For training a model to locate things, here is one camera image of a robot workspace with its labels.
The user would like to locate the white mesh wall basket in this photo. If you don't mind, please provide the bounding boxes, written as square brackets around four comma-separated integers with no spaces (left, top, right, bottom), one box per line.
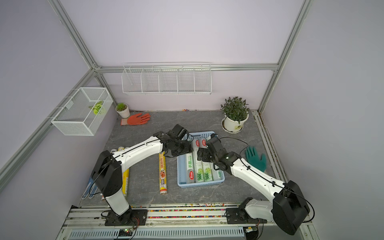
[51,87,113,136]

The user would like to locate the small potted succulent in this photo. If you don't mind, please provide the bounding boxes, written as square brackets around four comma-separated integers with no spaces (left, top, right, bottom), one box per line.
[115,103,131,119]

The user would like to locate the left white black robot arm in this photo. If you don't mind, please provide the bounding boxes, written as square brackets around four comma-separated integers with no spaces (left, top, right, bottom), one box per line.
[91,124,193,219]

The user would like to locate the white slotted cable duct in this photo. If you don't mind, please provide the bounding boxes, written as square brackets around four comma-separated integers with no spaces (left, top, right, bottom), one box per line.
[66,227,245,240]

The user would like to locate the large potted green plant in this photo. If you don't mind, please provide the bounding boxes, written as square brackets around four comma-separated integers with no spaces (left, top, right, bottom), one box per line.
[221,97,250,134]

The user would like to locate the white wire wall shelf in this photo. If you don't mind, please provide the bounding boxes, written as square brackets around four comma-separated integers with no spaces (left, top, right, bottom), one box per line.
[121,62,213,95]

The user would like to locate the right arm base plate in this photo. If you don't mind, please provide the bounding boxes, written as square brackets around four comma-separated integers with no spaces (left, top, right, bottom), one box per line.
[224,208,268,225]

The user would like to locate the yellow red wrap roll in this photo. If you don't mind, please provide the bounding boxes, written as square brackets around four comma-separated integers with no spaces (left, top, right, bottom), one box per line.
[159,152,168,195]

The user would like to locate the light blue plastic basket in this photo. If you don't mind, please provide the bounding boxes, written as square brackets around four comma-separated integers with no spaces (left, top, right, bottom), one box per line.
[177,131,225,189]

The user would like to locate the blue patterned cloth glove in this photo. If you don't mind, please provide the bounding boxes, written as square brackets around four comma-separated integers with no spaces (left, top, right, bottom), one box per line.
[81,177,102,200]

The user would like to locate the white green wrap roll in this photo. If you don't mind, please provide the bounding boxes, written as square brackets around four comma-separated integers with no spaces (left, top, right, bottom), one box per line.
[211,163,223,181]
[200,138,213,182]

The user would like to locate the green leaf toy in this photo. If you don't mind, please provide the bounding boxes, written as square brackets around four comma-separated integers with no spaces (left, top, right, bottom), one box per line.
[88,101,106,116]

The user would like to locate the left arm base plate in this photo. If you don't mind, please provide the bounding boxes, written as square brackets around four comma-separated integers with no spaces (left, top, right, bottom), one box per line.
[105,209,148,227]

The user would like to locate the green rubber glove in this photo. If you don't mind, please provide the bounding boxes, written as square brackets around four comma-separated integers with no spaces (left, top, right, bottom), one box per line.
[245,146,267,172]

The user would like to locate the green grape wrap roll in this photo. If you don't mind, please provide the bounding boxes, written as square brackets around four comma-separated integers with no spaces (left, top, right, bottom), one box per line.
[192,139,204,183]
[186,153,195,184]

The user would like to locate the red rubber glove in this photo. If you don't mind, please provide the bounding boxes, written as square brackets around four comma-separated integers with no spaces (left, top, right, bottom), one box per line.
[121,113,151,126]

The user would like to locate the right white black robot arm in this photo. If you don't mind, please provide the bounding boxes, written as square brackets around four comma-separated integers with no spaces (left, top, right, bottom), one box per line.
[197,136,313,236]

